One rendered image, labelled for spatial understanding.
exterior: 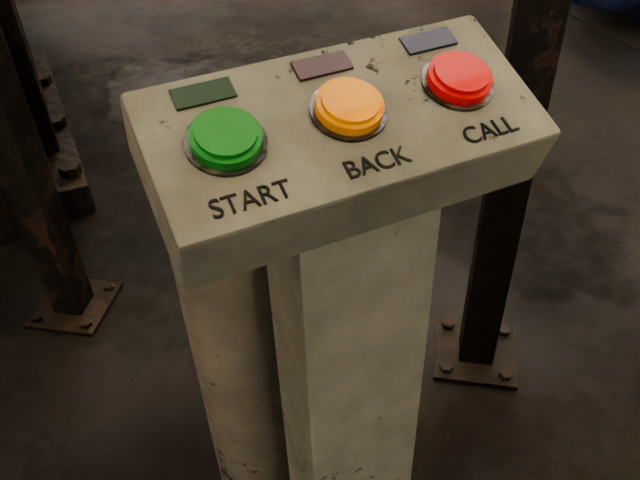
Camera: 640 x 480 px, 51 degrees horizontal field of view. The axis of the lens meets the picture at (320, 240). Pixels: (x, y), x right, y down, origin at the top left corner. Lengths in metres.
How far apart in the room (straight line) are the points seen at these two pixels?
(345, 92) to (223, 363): 0.35
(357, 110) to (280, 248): 0.09
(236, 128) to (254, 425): 0.44
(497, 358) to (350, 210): 0.70
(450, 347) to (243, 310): 0.50
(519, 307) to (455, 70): 0.76
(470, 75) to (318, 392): 0.24
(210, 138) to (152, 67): 1.55
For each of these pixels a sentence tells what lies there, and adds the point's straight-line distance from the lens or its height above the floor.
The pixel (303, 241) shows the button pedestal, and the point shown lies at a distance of 0.38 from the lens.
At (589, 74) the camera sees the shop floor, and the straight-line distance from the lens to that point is 1.87.
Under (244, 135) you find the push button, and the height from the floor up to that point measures 0.61.
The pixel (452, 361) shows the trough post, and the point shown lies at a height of 0.01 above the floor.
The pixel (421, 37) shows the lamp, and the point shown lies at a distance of 0.45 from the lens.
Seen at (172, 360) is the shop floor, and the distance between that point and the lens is 1.06.
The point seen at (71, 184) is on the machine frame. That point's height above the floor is 0.07.
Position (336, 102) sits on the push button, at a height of 0.61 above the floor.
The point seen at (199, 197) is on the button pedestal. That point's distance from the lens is 0.35.
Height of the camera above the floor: 0.79
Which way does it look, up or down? 40 degrees down
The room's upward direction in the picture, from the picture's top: 2 degrees counter-clockwise
